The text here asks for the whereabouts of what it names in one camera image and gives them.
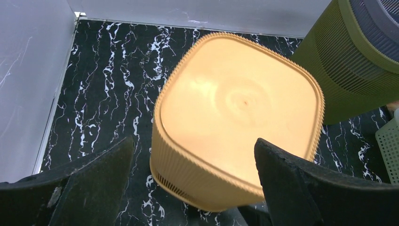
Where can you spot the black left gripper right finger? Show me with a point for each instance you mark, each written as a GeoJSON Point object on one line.
{"type": "Point", "coordinates": [301, 193]}

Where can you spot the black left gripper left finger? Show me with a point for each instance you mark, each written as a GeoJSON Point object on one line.
{"type": "Point", "coordinates": [84, 192]}

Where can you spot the olive green mesh bin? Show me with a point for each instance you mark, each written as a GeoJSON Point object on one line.
{"type": "Point", "coordinates": [354, 76]}

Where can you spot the grey mesh bin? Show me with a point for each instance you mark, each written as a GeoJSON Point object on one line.
{"type": "Point", "coordinates": [379, 22]}

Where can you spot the white perforated tray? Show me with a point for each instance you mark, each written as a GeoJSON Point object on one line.
{"type": "Point", "coordinates": [388, 141]}

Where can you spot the orange mesh bin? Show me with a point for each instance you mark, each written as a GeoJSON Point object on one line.
{"type": "Point", "coordinates": [225, 93]}

